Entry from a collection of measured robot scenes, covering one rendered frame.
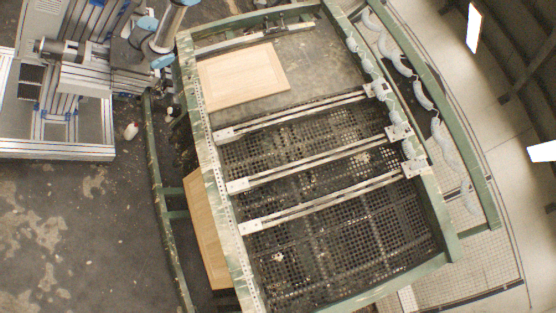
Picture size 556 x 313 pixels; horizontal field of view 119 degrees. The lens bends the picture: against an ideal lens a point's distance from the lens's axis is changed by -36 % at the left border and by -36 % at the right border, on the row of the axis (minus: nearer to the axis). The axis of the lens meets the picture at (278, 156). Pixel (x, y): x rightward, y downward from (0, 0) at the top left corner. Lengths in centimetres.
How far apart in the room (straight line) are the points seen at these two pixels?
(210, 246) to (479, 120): 563
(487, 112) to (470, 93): 56
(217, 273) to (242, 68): 146
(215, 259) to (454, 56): 610
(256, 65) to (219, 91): 32
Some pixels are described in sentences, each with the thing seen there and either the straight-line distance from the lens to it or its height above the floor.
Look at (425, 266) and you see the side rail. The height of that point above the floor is 164.
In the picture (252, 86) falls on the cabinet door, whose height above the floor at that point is 115.
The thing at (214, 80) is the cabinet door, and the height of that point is 96.
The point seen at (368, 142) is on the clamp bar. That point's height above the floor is 160.
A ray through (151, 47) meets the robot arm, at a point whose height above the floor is 125.
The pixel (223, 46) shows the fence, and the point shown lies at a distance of 198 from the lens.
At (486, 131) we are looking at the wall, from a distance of 617.
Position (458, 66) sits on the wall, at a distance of 646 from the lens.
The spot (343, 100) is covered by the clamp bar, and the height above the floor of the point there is 158.
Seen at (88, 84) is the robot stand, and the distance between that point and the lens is 133.
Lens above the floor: 194
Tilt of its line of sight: 31 degrees down
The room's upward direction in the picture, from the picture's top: 60 degrees clockwise
